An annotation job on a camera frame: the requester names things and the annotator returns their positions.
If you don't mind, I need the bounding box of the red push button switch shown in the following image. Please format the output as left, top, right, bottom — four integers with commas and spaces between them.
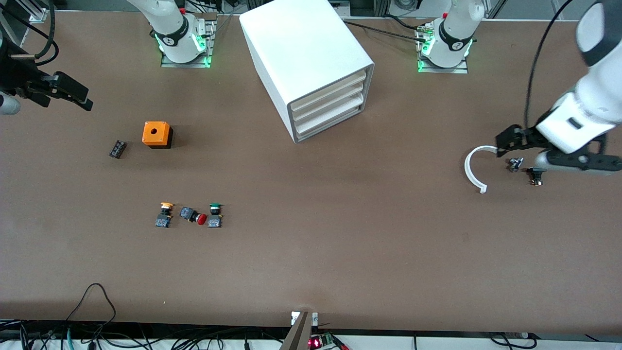
179, 207, 208, 226

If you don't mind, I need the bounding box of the white cabinet drawer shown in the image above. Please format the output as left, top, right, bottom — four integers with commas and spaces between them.
295, 104, 366, 140
291, 71, 366, 111
294, 94, 364, 131
293, 83, 365, 121

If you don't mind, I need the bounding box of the green push button switch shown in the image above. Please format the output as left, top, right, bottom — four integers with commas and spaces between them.
207, 203, 225, 228

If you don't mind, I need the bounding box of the white drawer cabinet shell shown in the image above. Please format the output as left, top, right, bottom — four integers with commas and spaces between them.
239, 0, 375, 143

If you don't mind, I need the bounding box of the white curved plastic arc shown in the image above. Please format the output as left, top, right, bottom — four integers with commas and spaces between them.
464, 145, 500, 194

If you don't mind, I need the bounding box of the orange box with hole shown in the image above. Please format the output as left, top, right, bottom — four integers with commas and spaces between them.
142, 121, 173, 149

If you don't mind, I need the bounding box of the circuit board with red light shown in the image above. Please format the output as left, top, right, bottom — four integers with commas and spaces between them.
309, 332, 349, 350

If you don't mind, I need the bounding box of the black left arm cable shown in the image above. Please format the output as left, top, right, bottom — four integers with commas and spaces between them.
524, 0, 574, 129

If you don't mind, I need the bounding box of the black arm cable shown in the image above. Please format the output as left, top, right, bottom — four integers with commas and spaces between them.
0, 0, 56, 66
524, 0, 574, 129

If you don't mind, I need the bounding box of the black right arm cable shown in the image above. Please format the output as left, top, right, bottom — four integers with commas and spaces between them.
0, 0, 56, 66

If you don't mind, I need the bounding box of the aluminium frame profile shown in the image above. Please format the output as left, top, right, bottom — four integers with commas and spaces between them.
27, 0, 49, 23

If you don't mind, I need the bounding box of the yellow push button switch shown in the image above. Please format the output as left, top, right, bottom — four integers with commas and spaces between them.
155, 202, 174, 229

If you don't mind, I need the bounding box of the black cable on table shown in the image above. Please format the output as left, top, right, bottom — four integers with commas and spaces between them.
343, 18, 431, 44

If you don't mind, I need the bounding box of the thin black looped cable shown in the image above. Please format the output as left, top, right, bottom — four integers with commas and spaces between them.
66, 283, 117, 325

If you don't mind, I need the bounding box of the black cable tangle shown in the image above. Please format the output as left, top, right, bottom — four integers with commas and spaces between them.
0, 318, 292, 350

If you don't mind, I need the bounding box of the grey metal post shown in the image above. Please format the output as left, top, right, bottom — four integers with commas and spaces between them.
279, 311, 314, 350

